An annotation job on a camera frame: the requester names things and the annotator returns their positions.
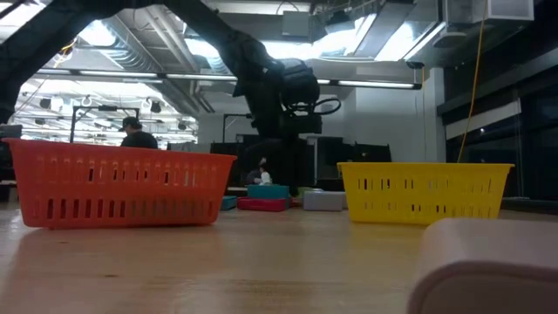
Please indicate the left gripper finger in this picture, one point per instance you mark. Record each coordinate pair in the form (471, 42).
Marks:
(290, 168)
(267, 165)

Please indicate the teal box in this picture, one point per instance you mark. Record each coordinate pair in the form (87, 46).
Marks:
(268, 192)
(229, 202)

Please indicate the red patterned box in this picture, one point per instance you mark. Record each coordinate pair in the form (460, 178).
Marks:
(261, 204)

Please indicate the light blue sticky note pad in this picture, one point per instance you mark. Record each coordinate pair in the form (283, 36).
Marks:
(324, 201)

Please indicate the pink sticky note pad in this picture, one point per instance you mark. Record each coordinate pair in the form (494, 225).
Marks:
(488, 261)

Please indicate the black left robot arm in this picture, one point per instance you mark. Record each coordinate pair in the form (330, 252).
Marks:
(209, 26)

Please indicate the person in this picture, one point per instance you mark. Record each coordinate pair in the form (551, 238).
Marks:
(263, 175)
(138, 137)

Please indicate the teal box standing on edge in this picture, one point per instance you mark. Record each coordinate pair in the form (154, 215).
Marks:
(229, 202)

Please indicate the long ceiling light fixture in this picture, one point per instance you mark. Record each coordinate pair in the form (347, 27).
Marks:
(375, 83)

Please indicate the yellow plastic basket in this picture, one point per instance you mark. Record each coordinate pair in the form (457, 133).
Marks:
(423, 194)

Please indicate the orange plastic basket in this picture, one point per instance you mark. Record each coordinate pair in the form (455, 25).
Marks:
(117, 187)

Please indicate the white ceiling unit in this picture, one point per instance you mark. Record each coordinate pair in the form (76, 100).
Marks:
(488, 11)

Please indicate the black background rig frame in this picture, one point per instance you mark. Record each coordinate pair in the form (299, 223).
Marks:
(104, 108)

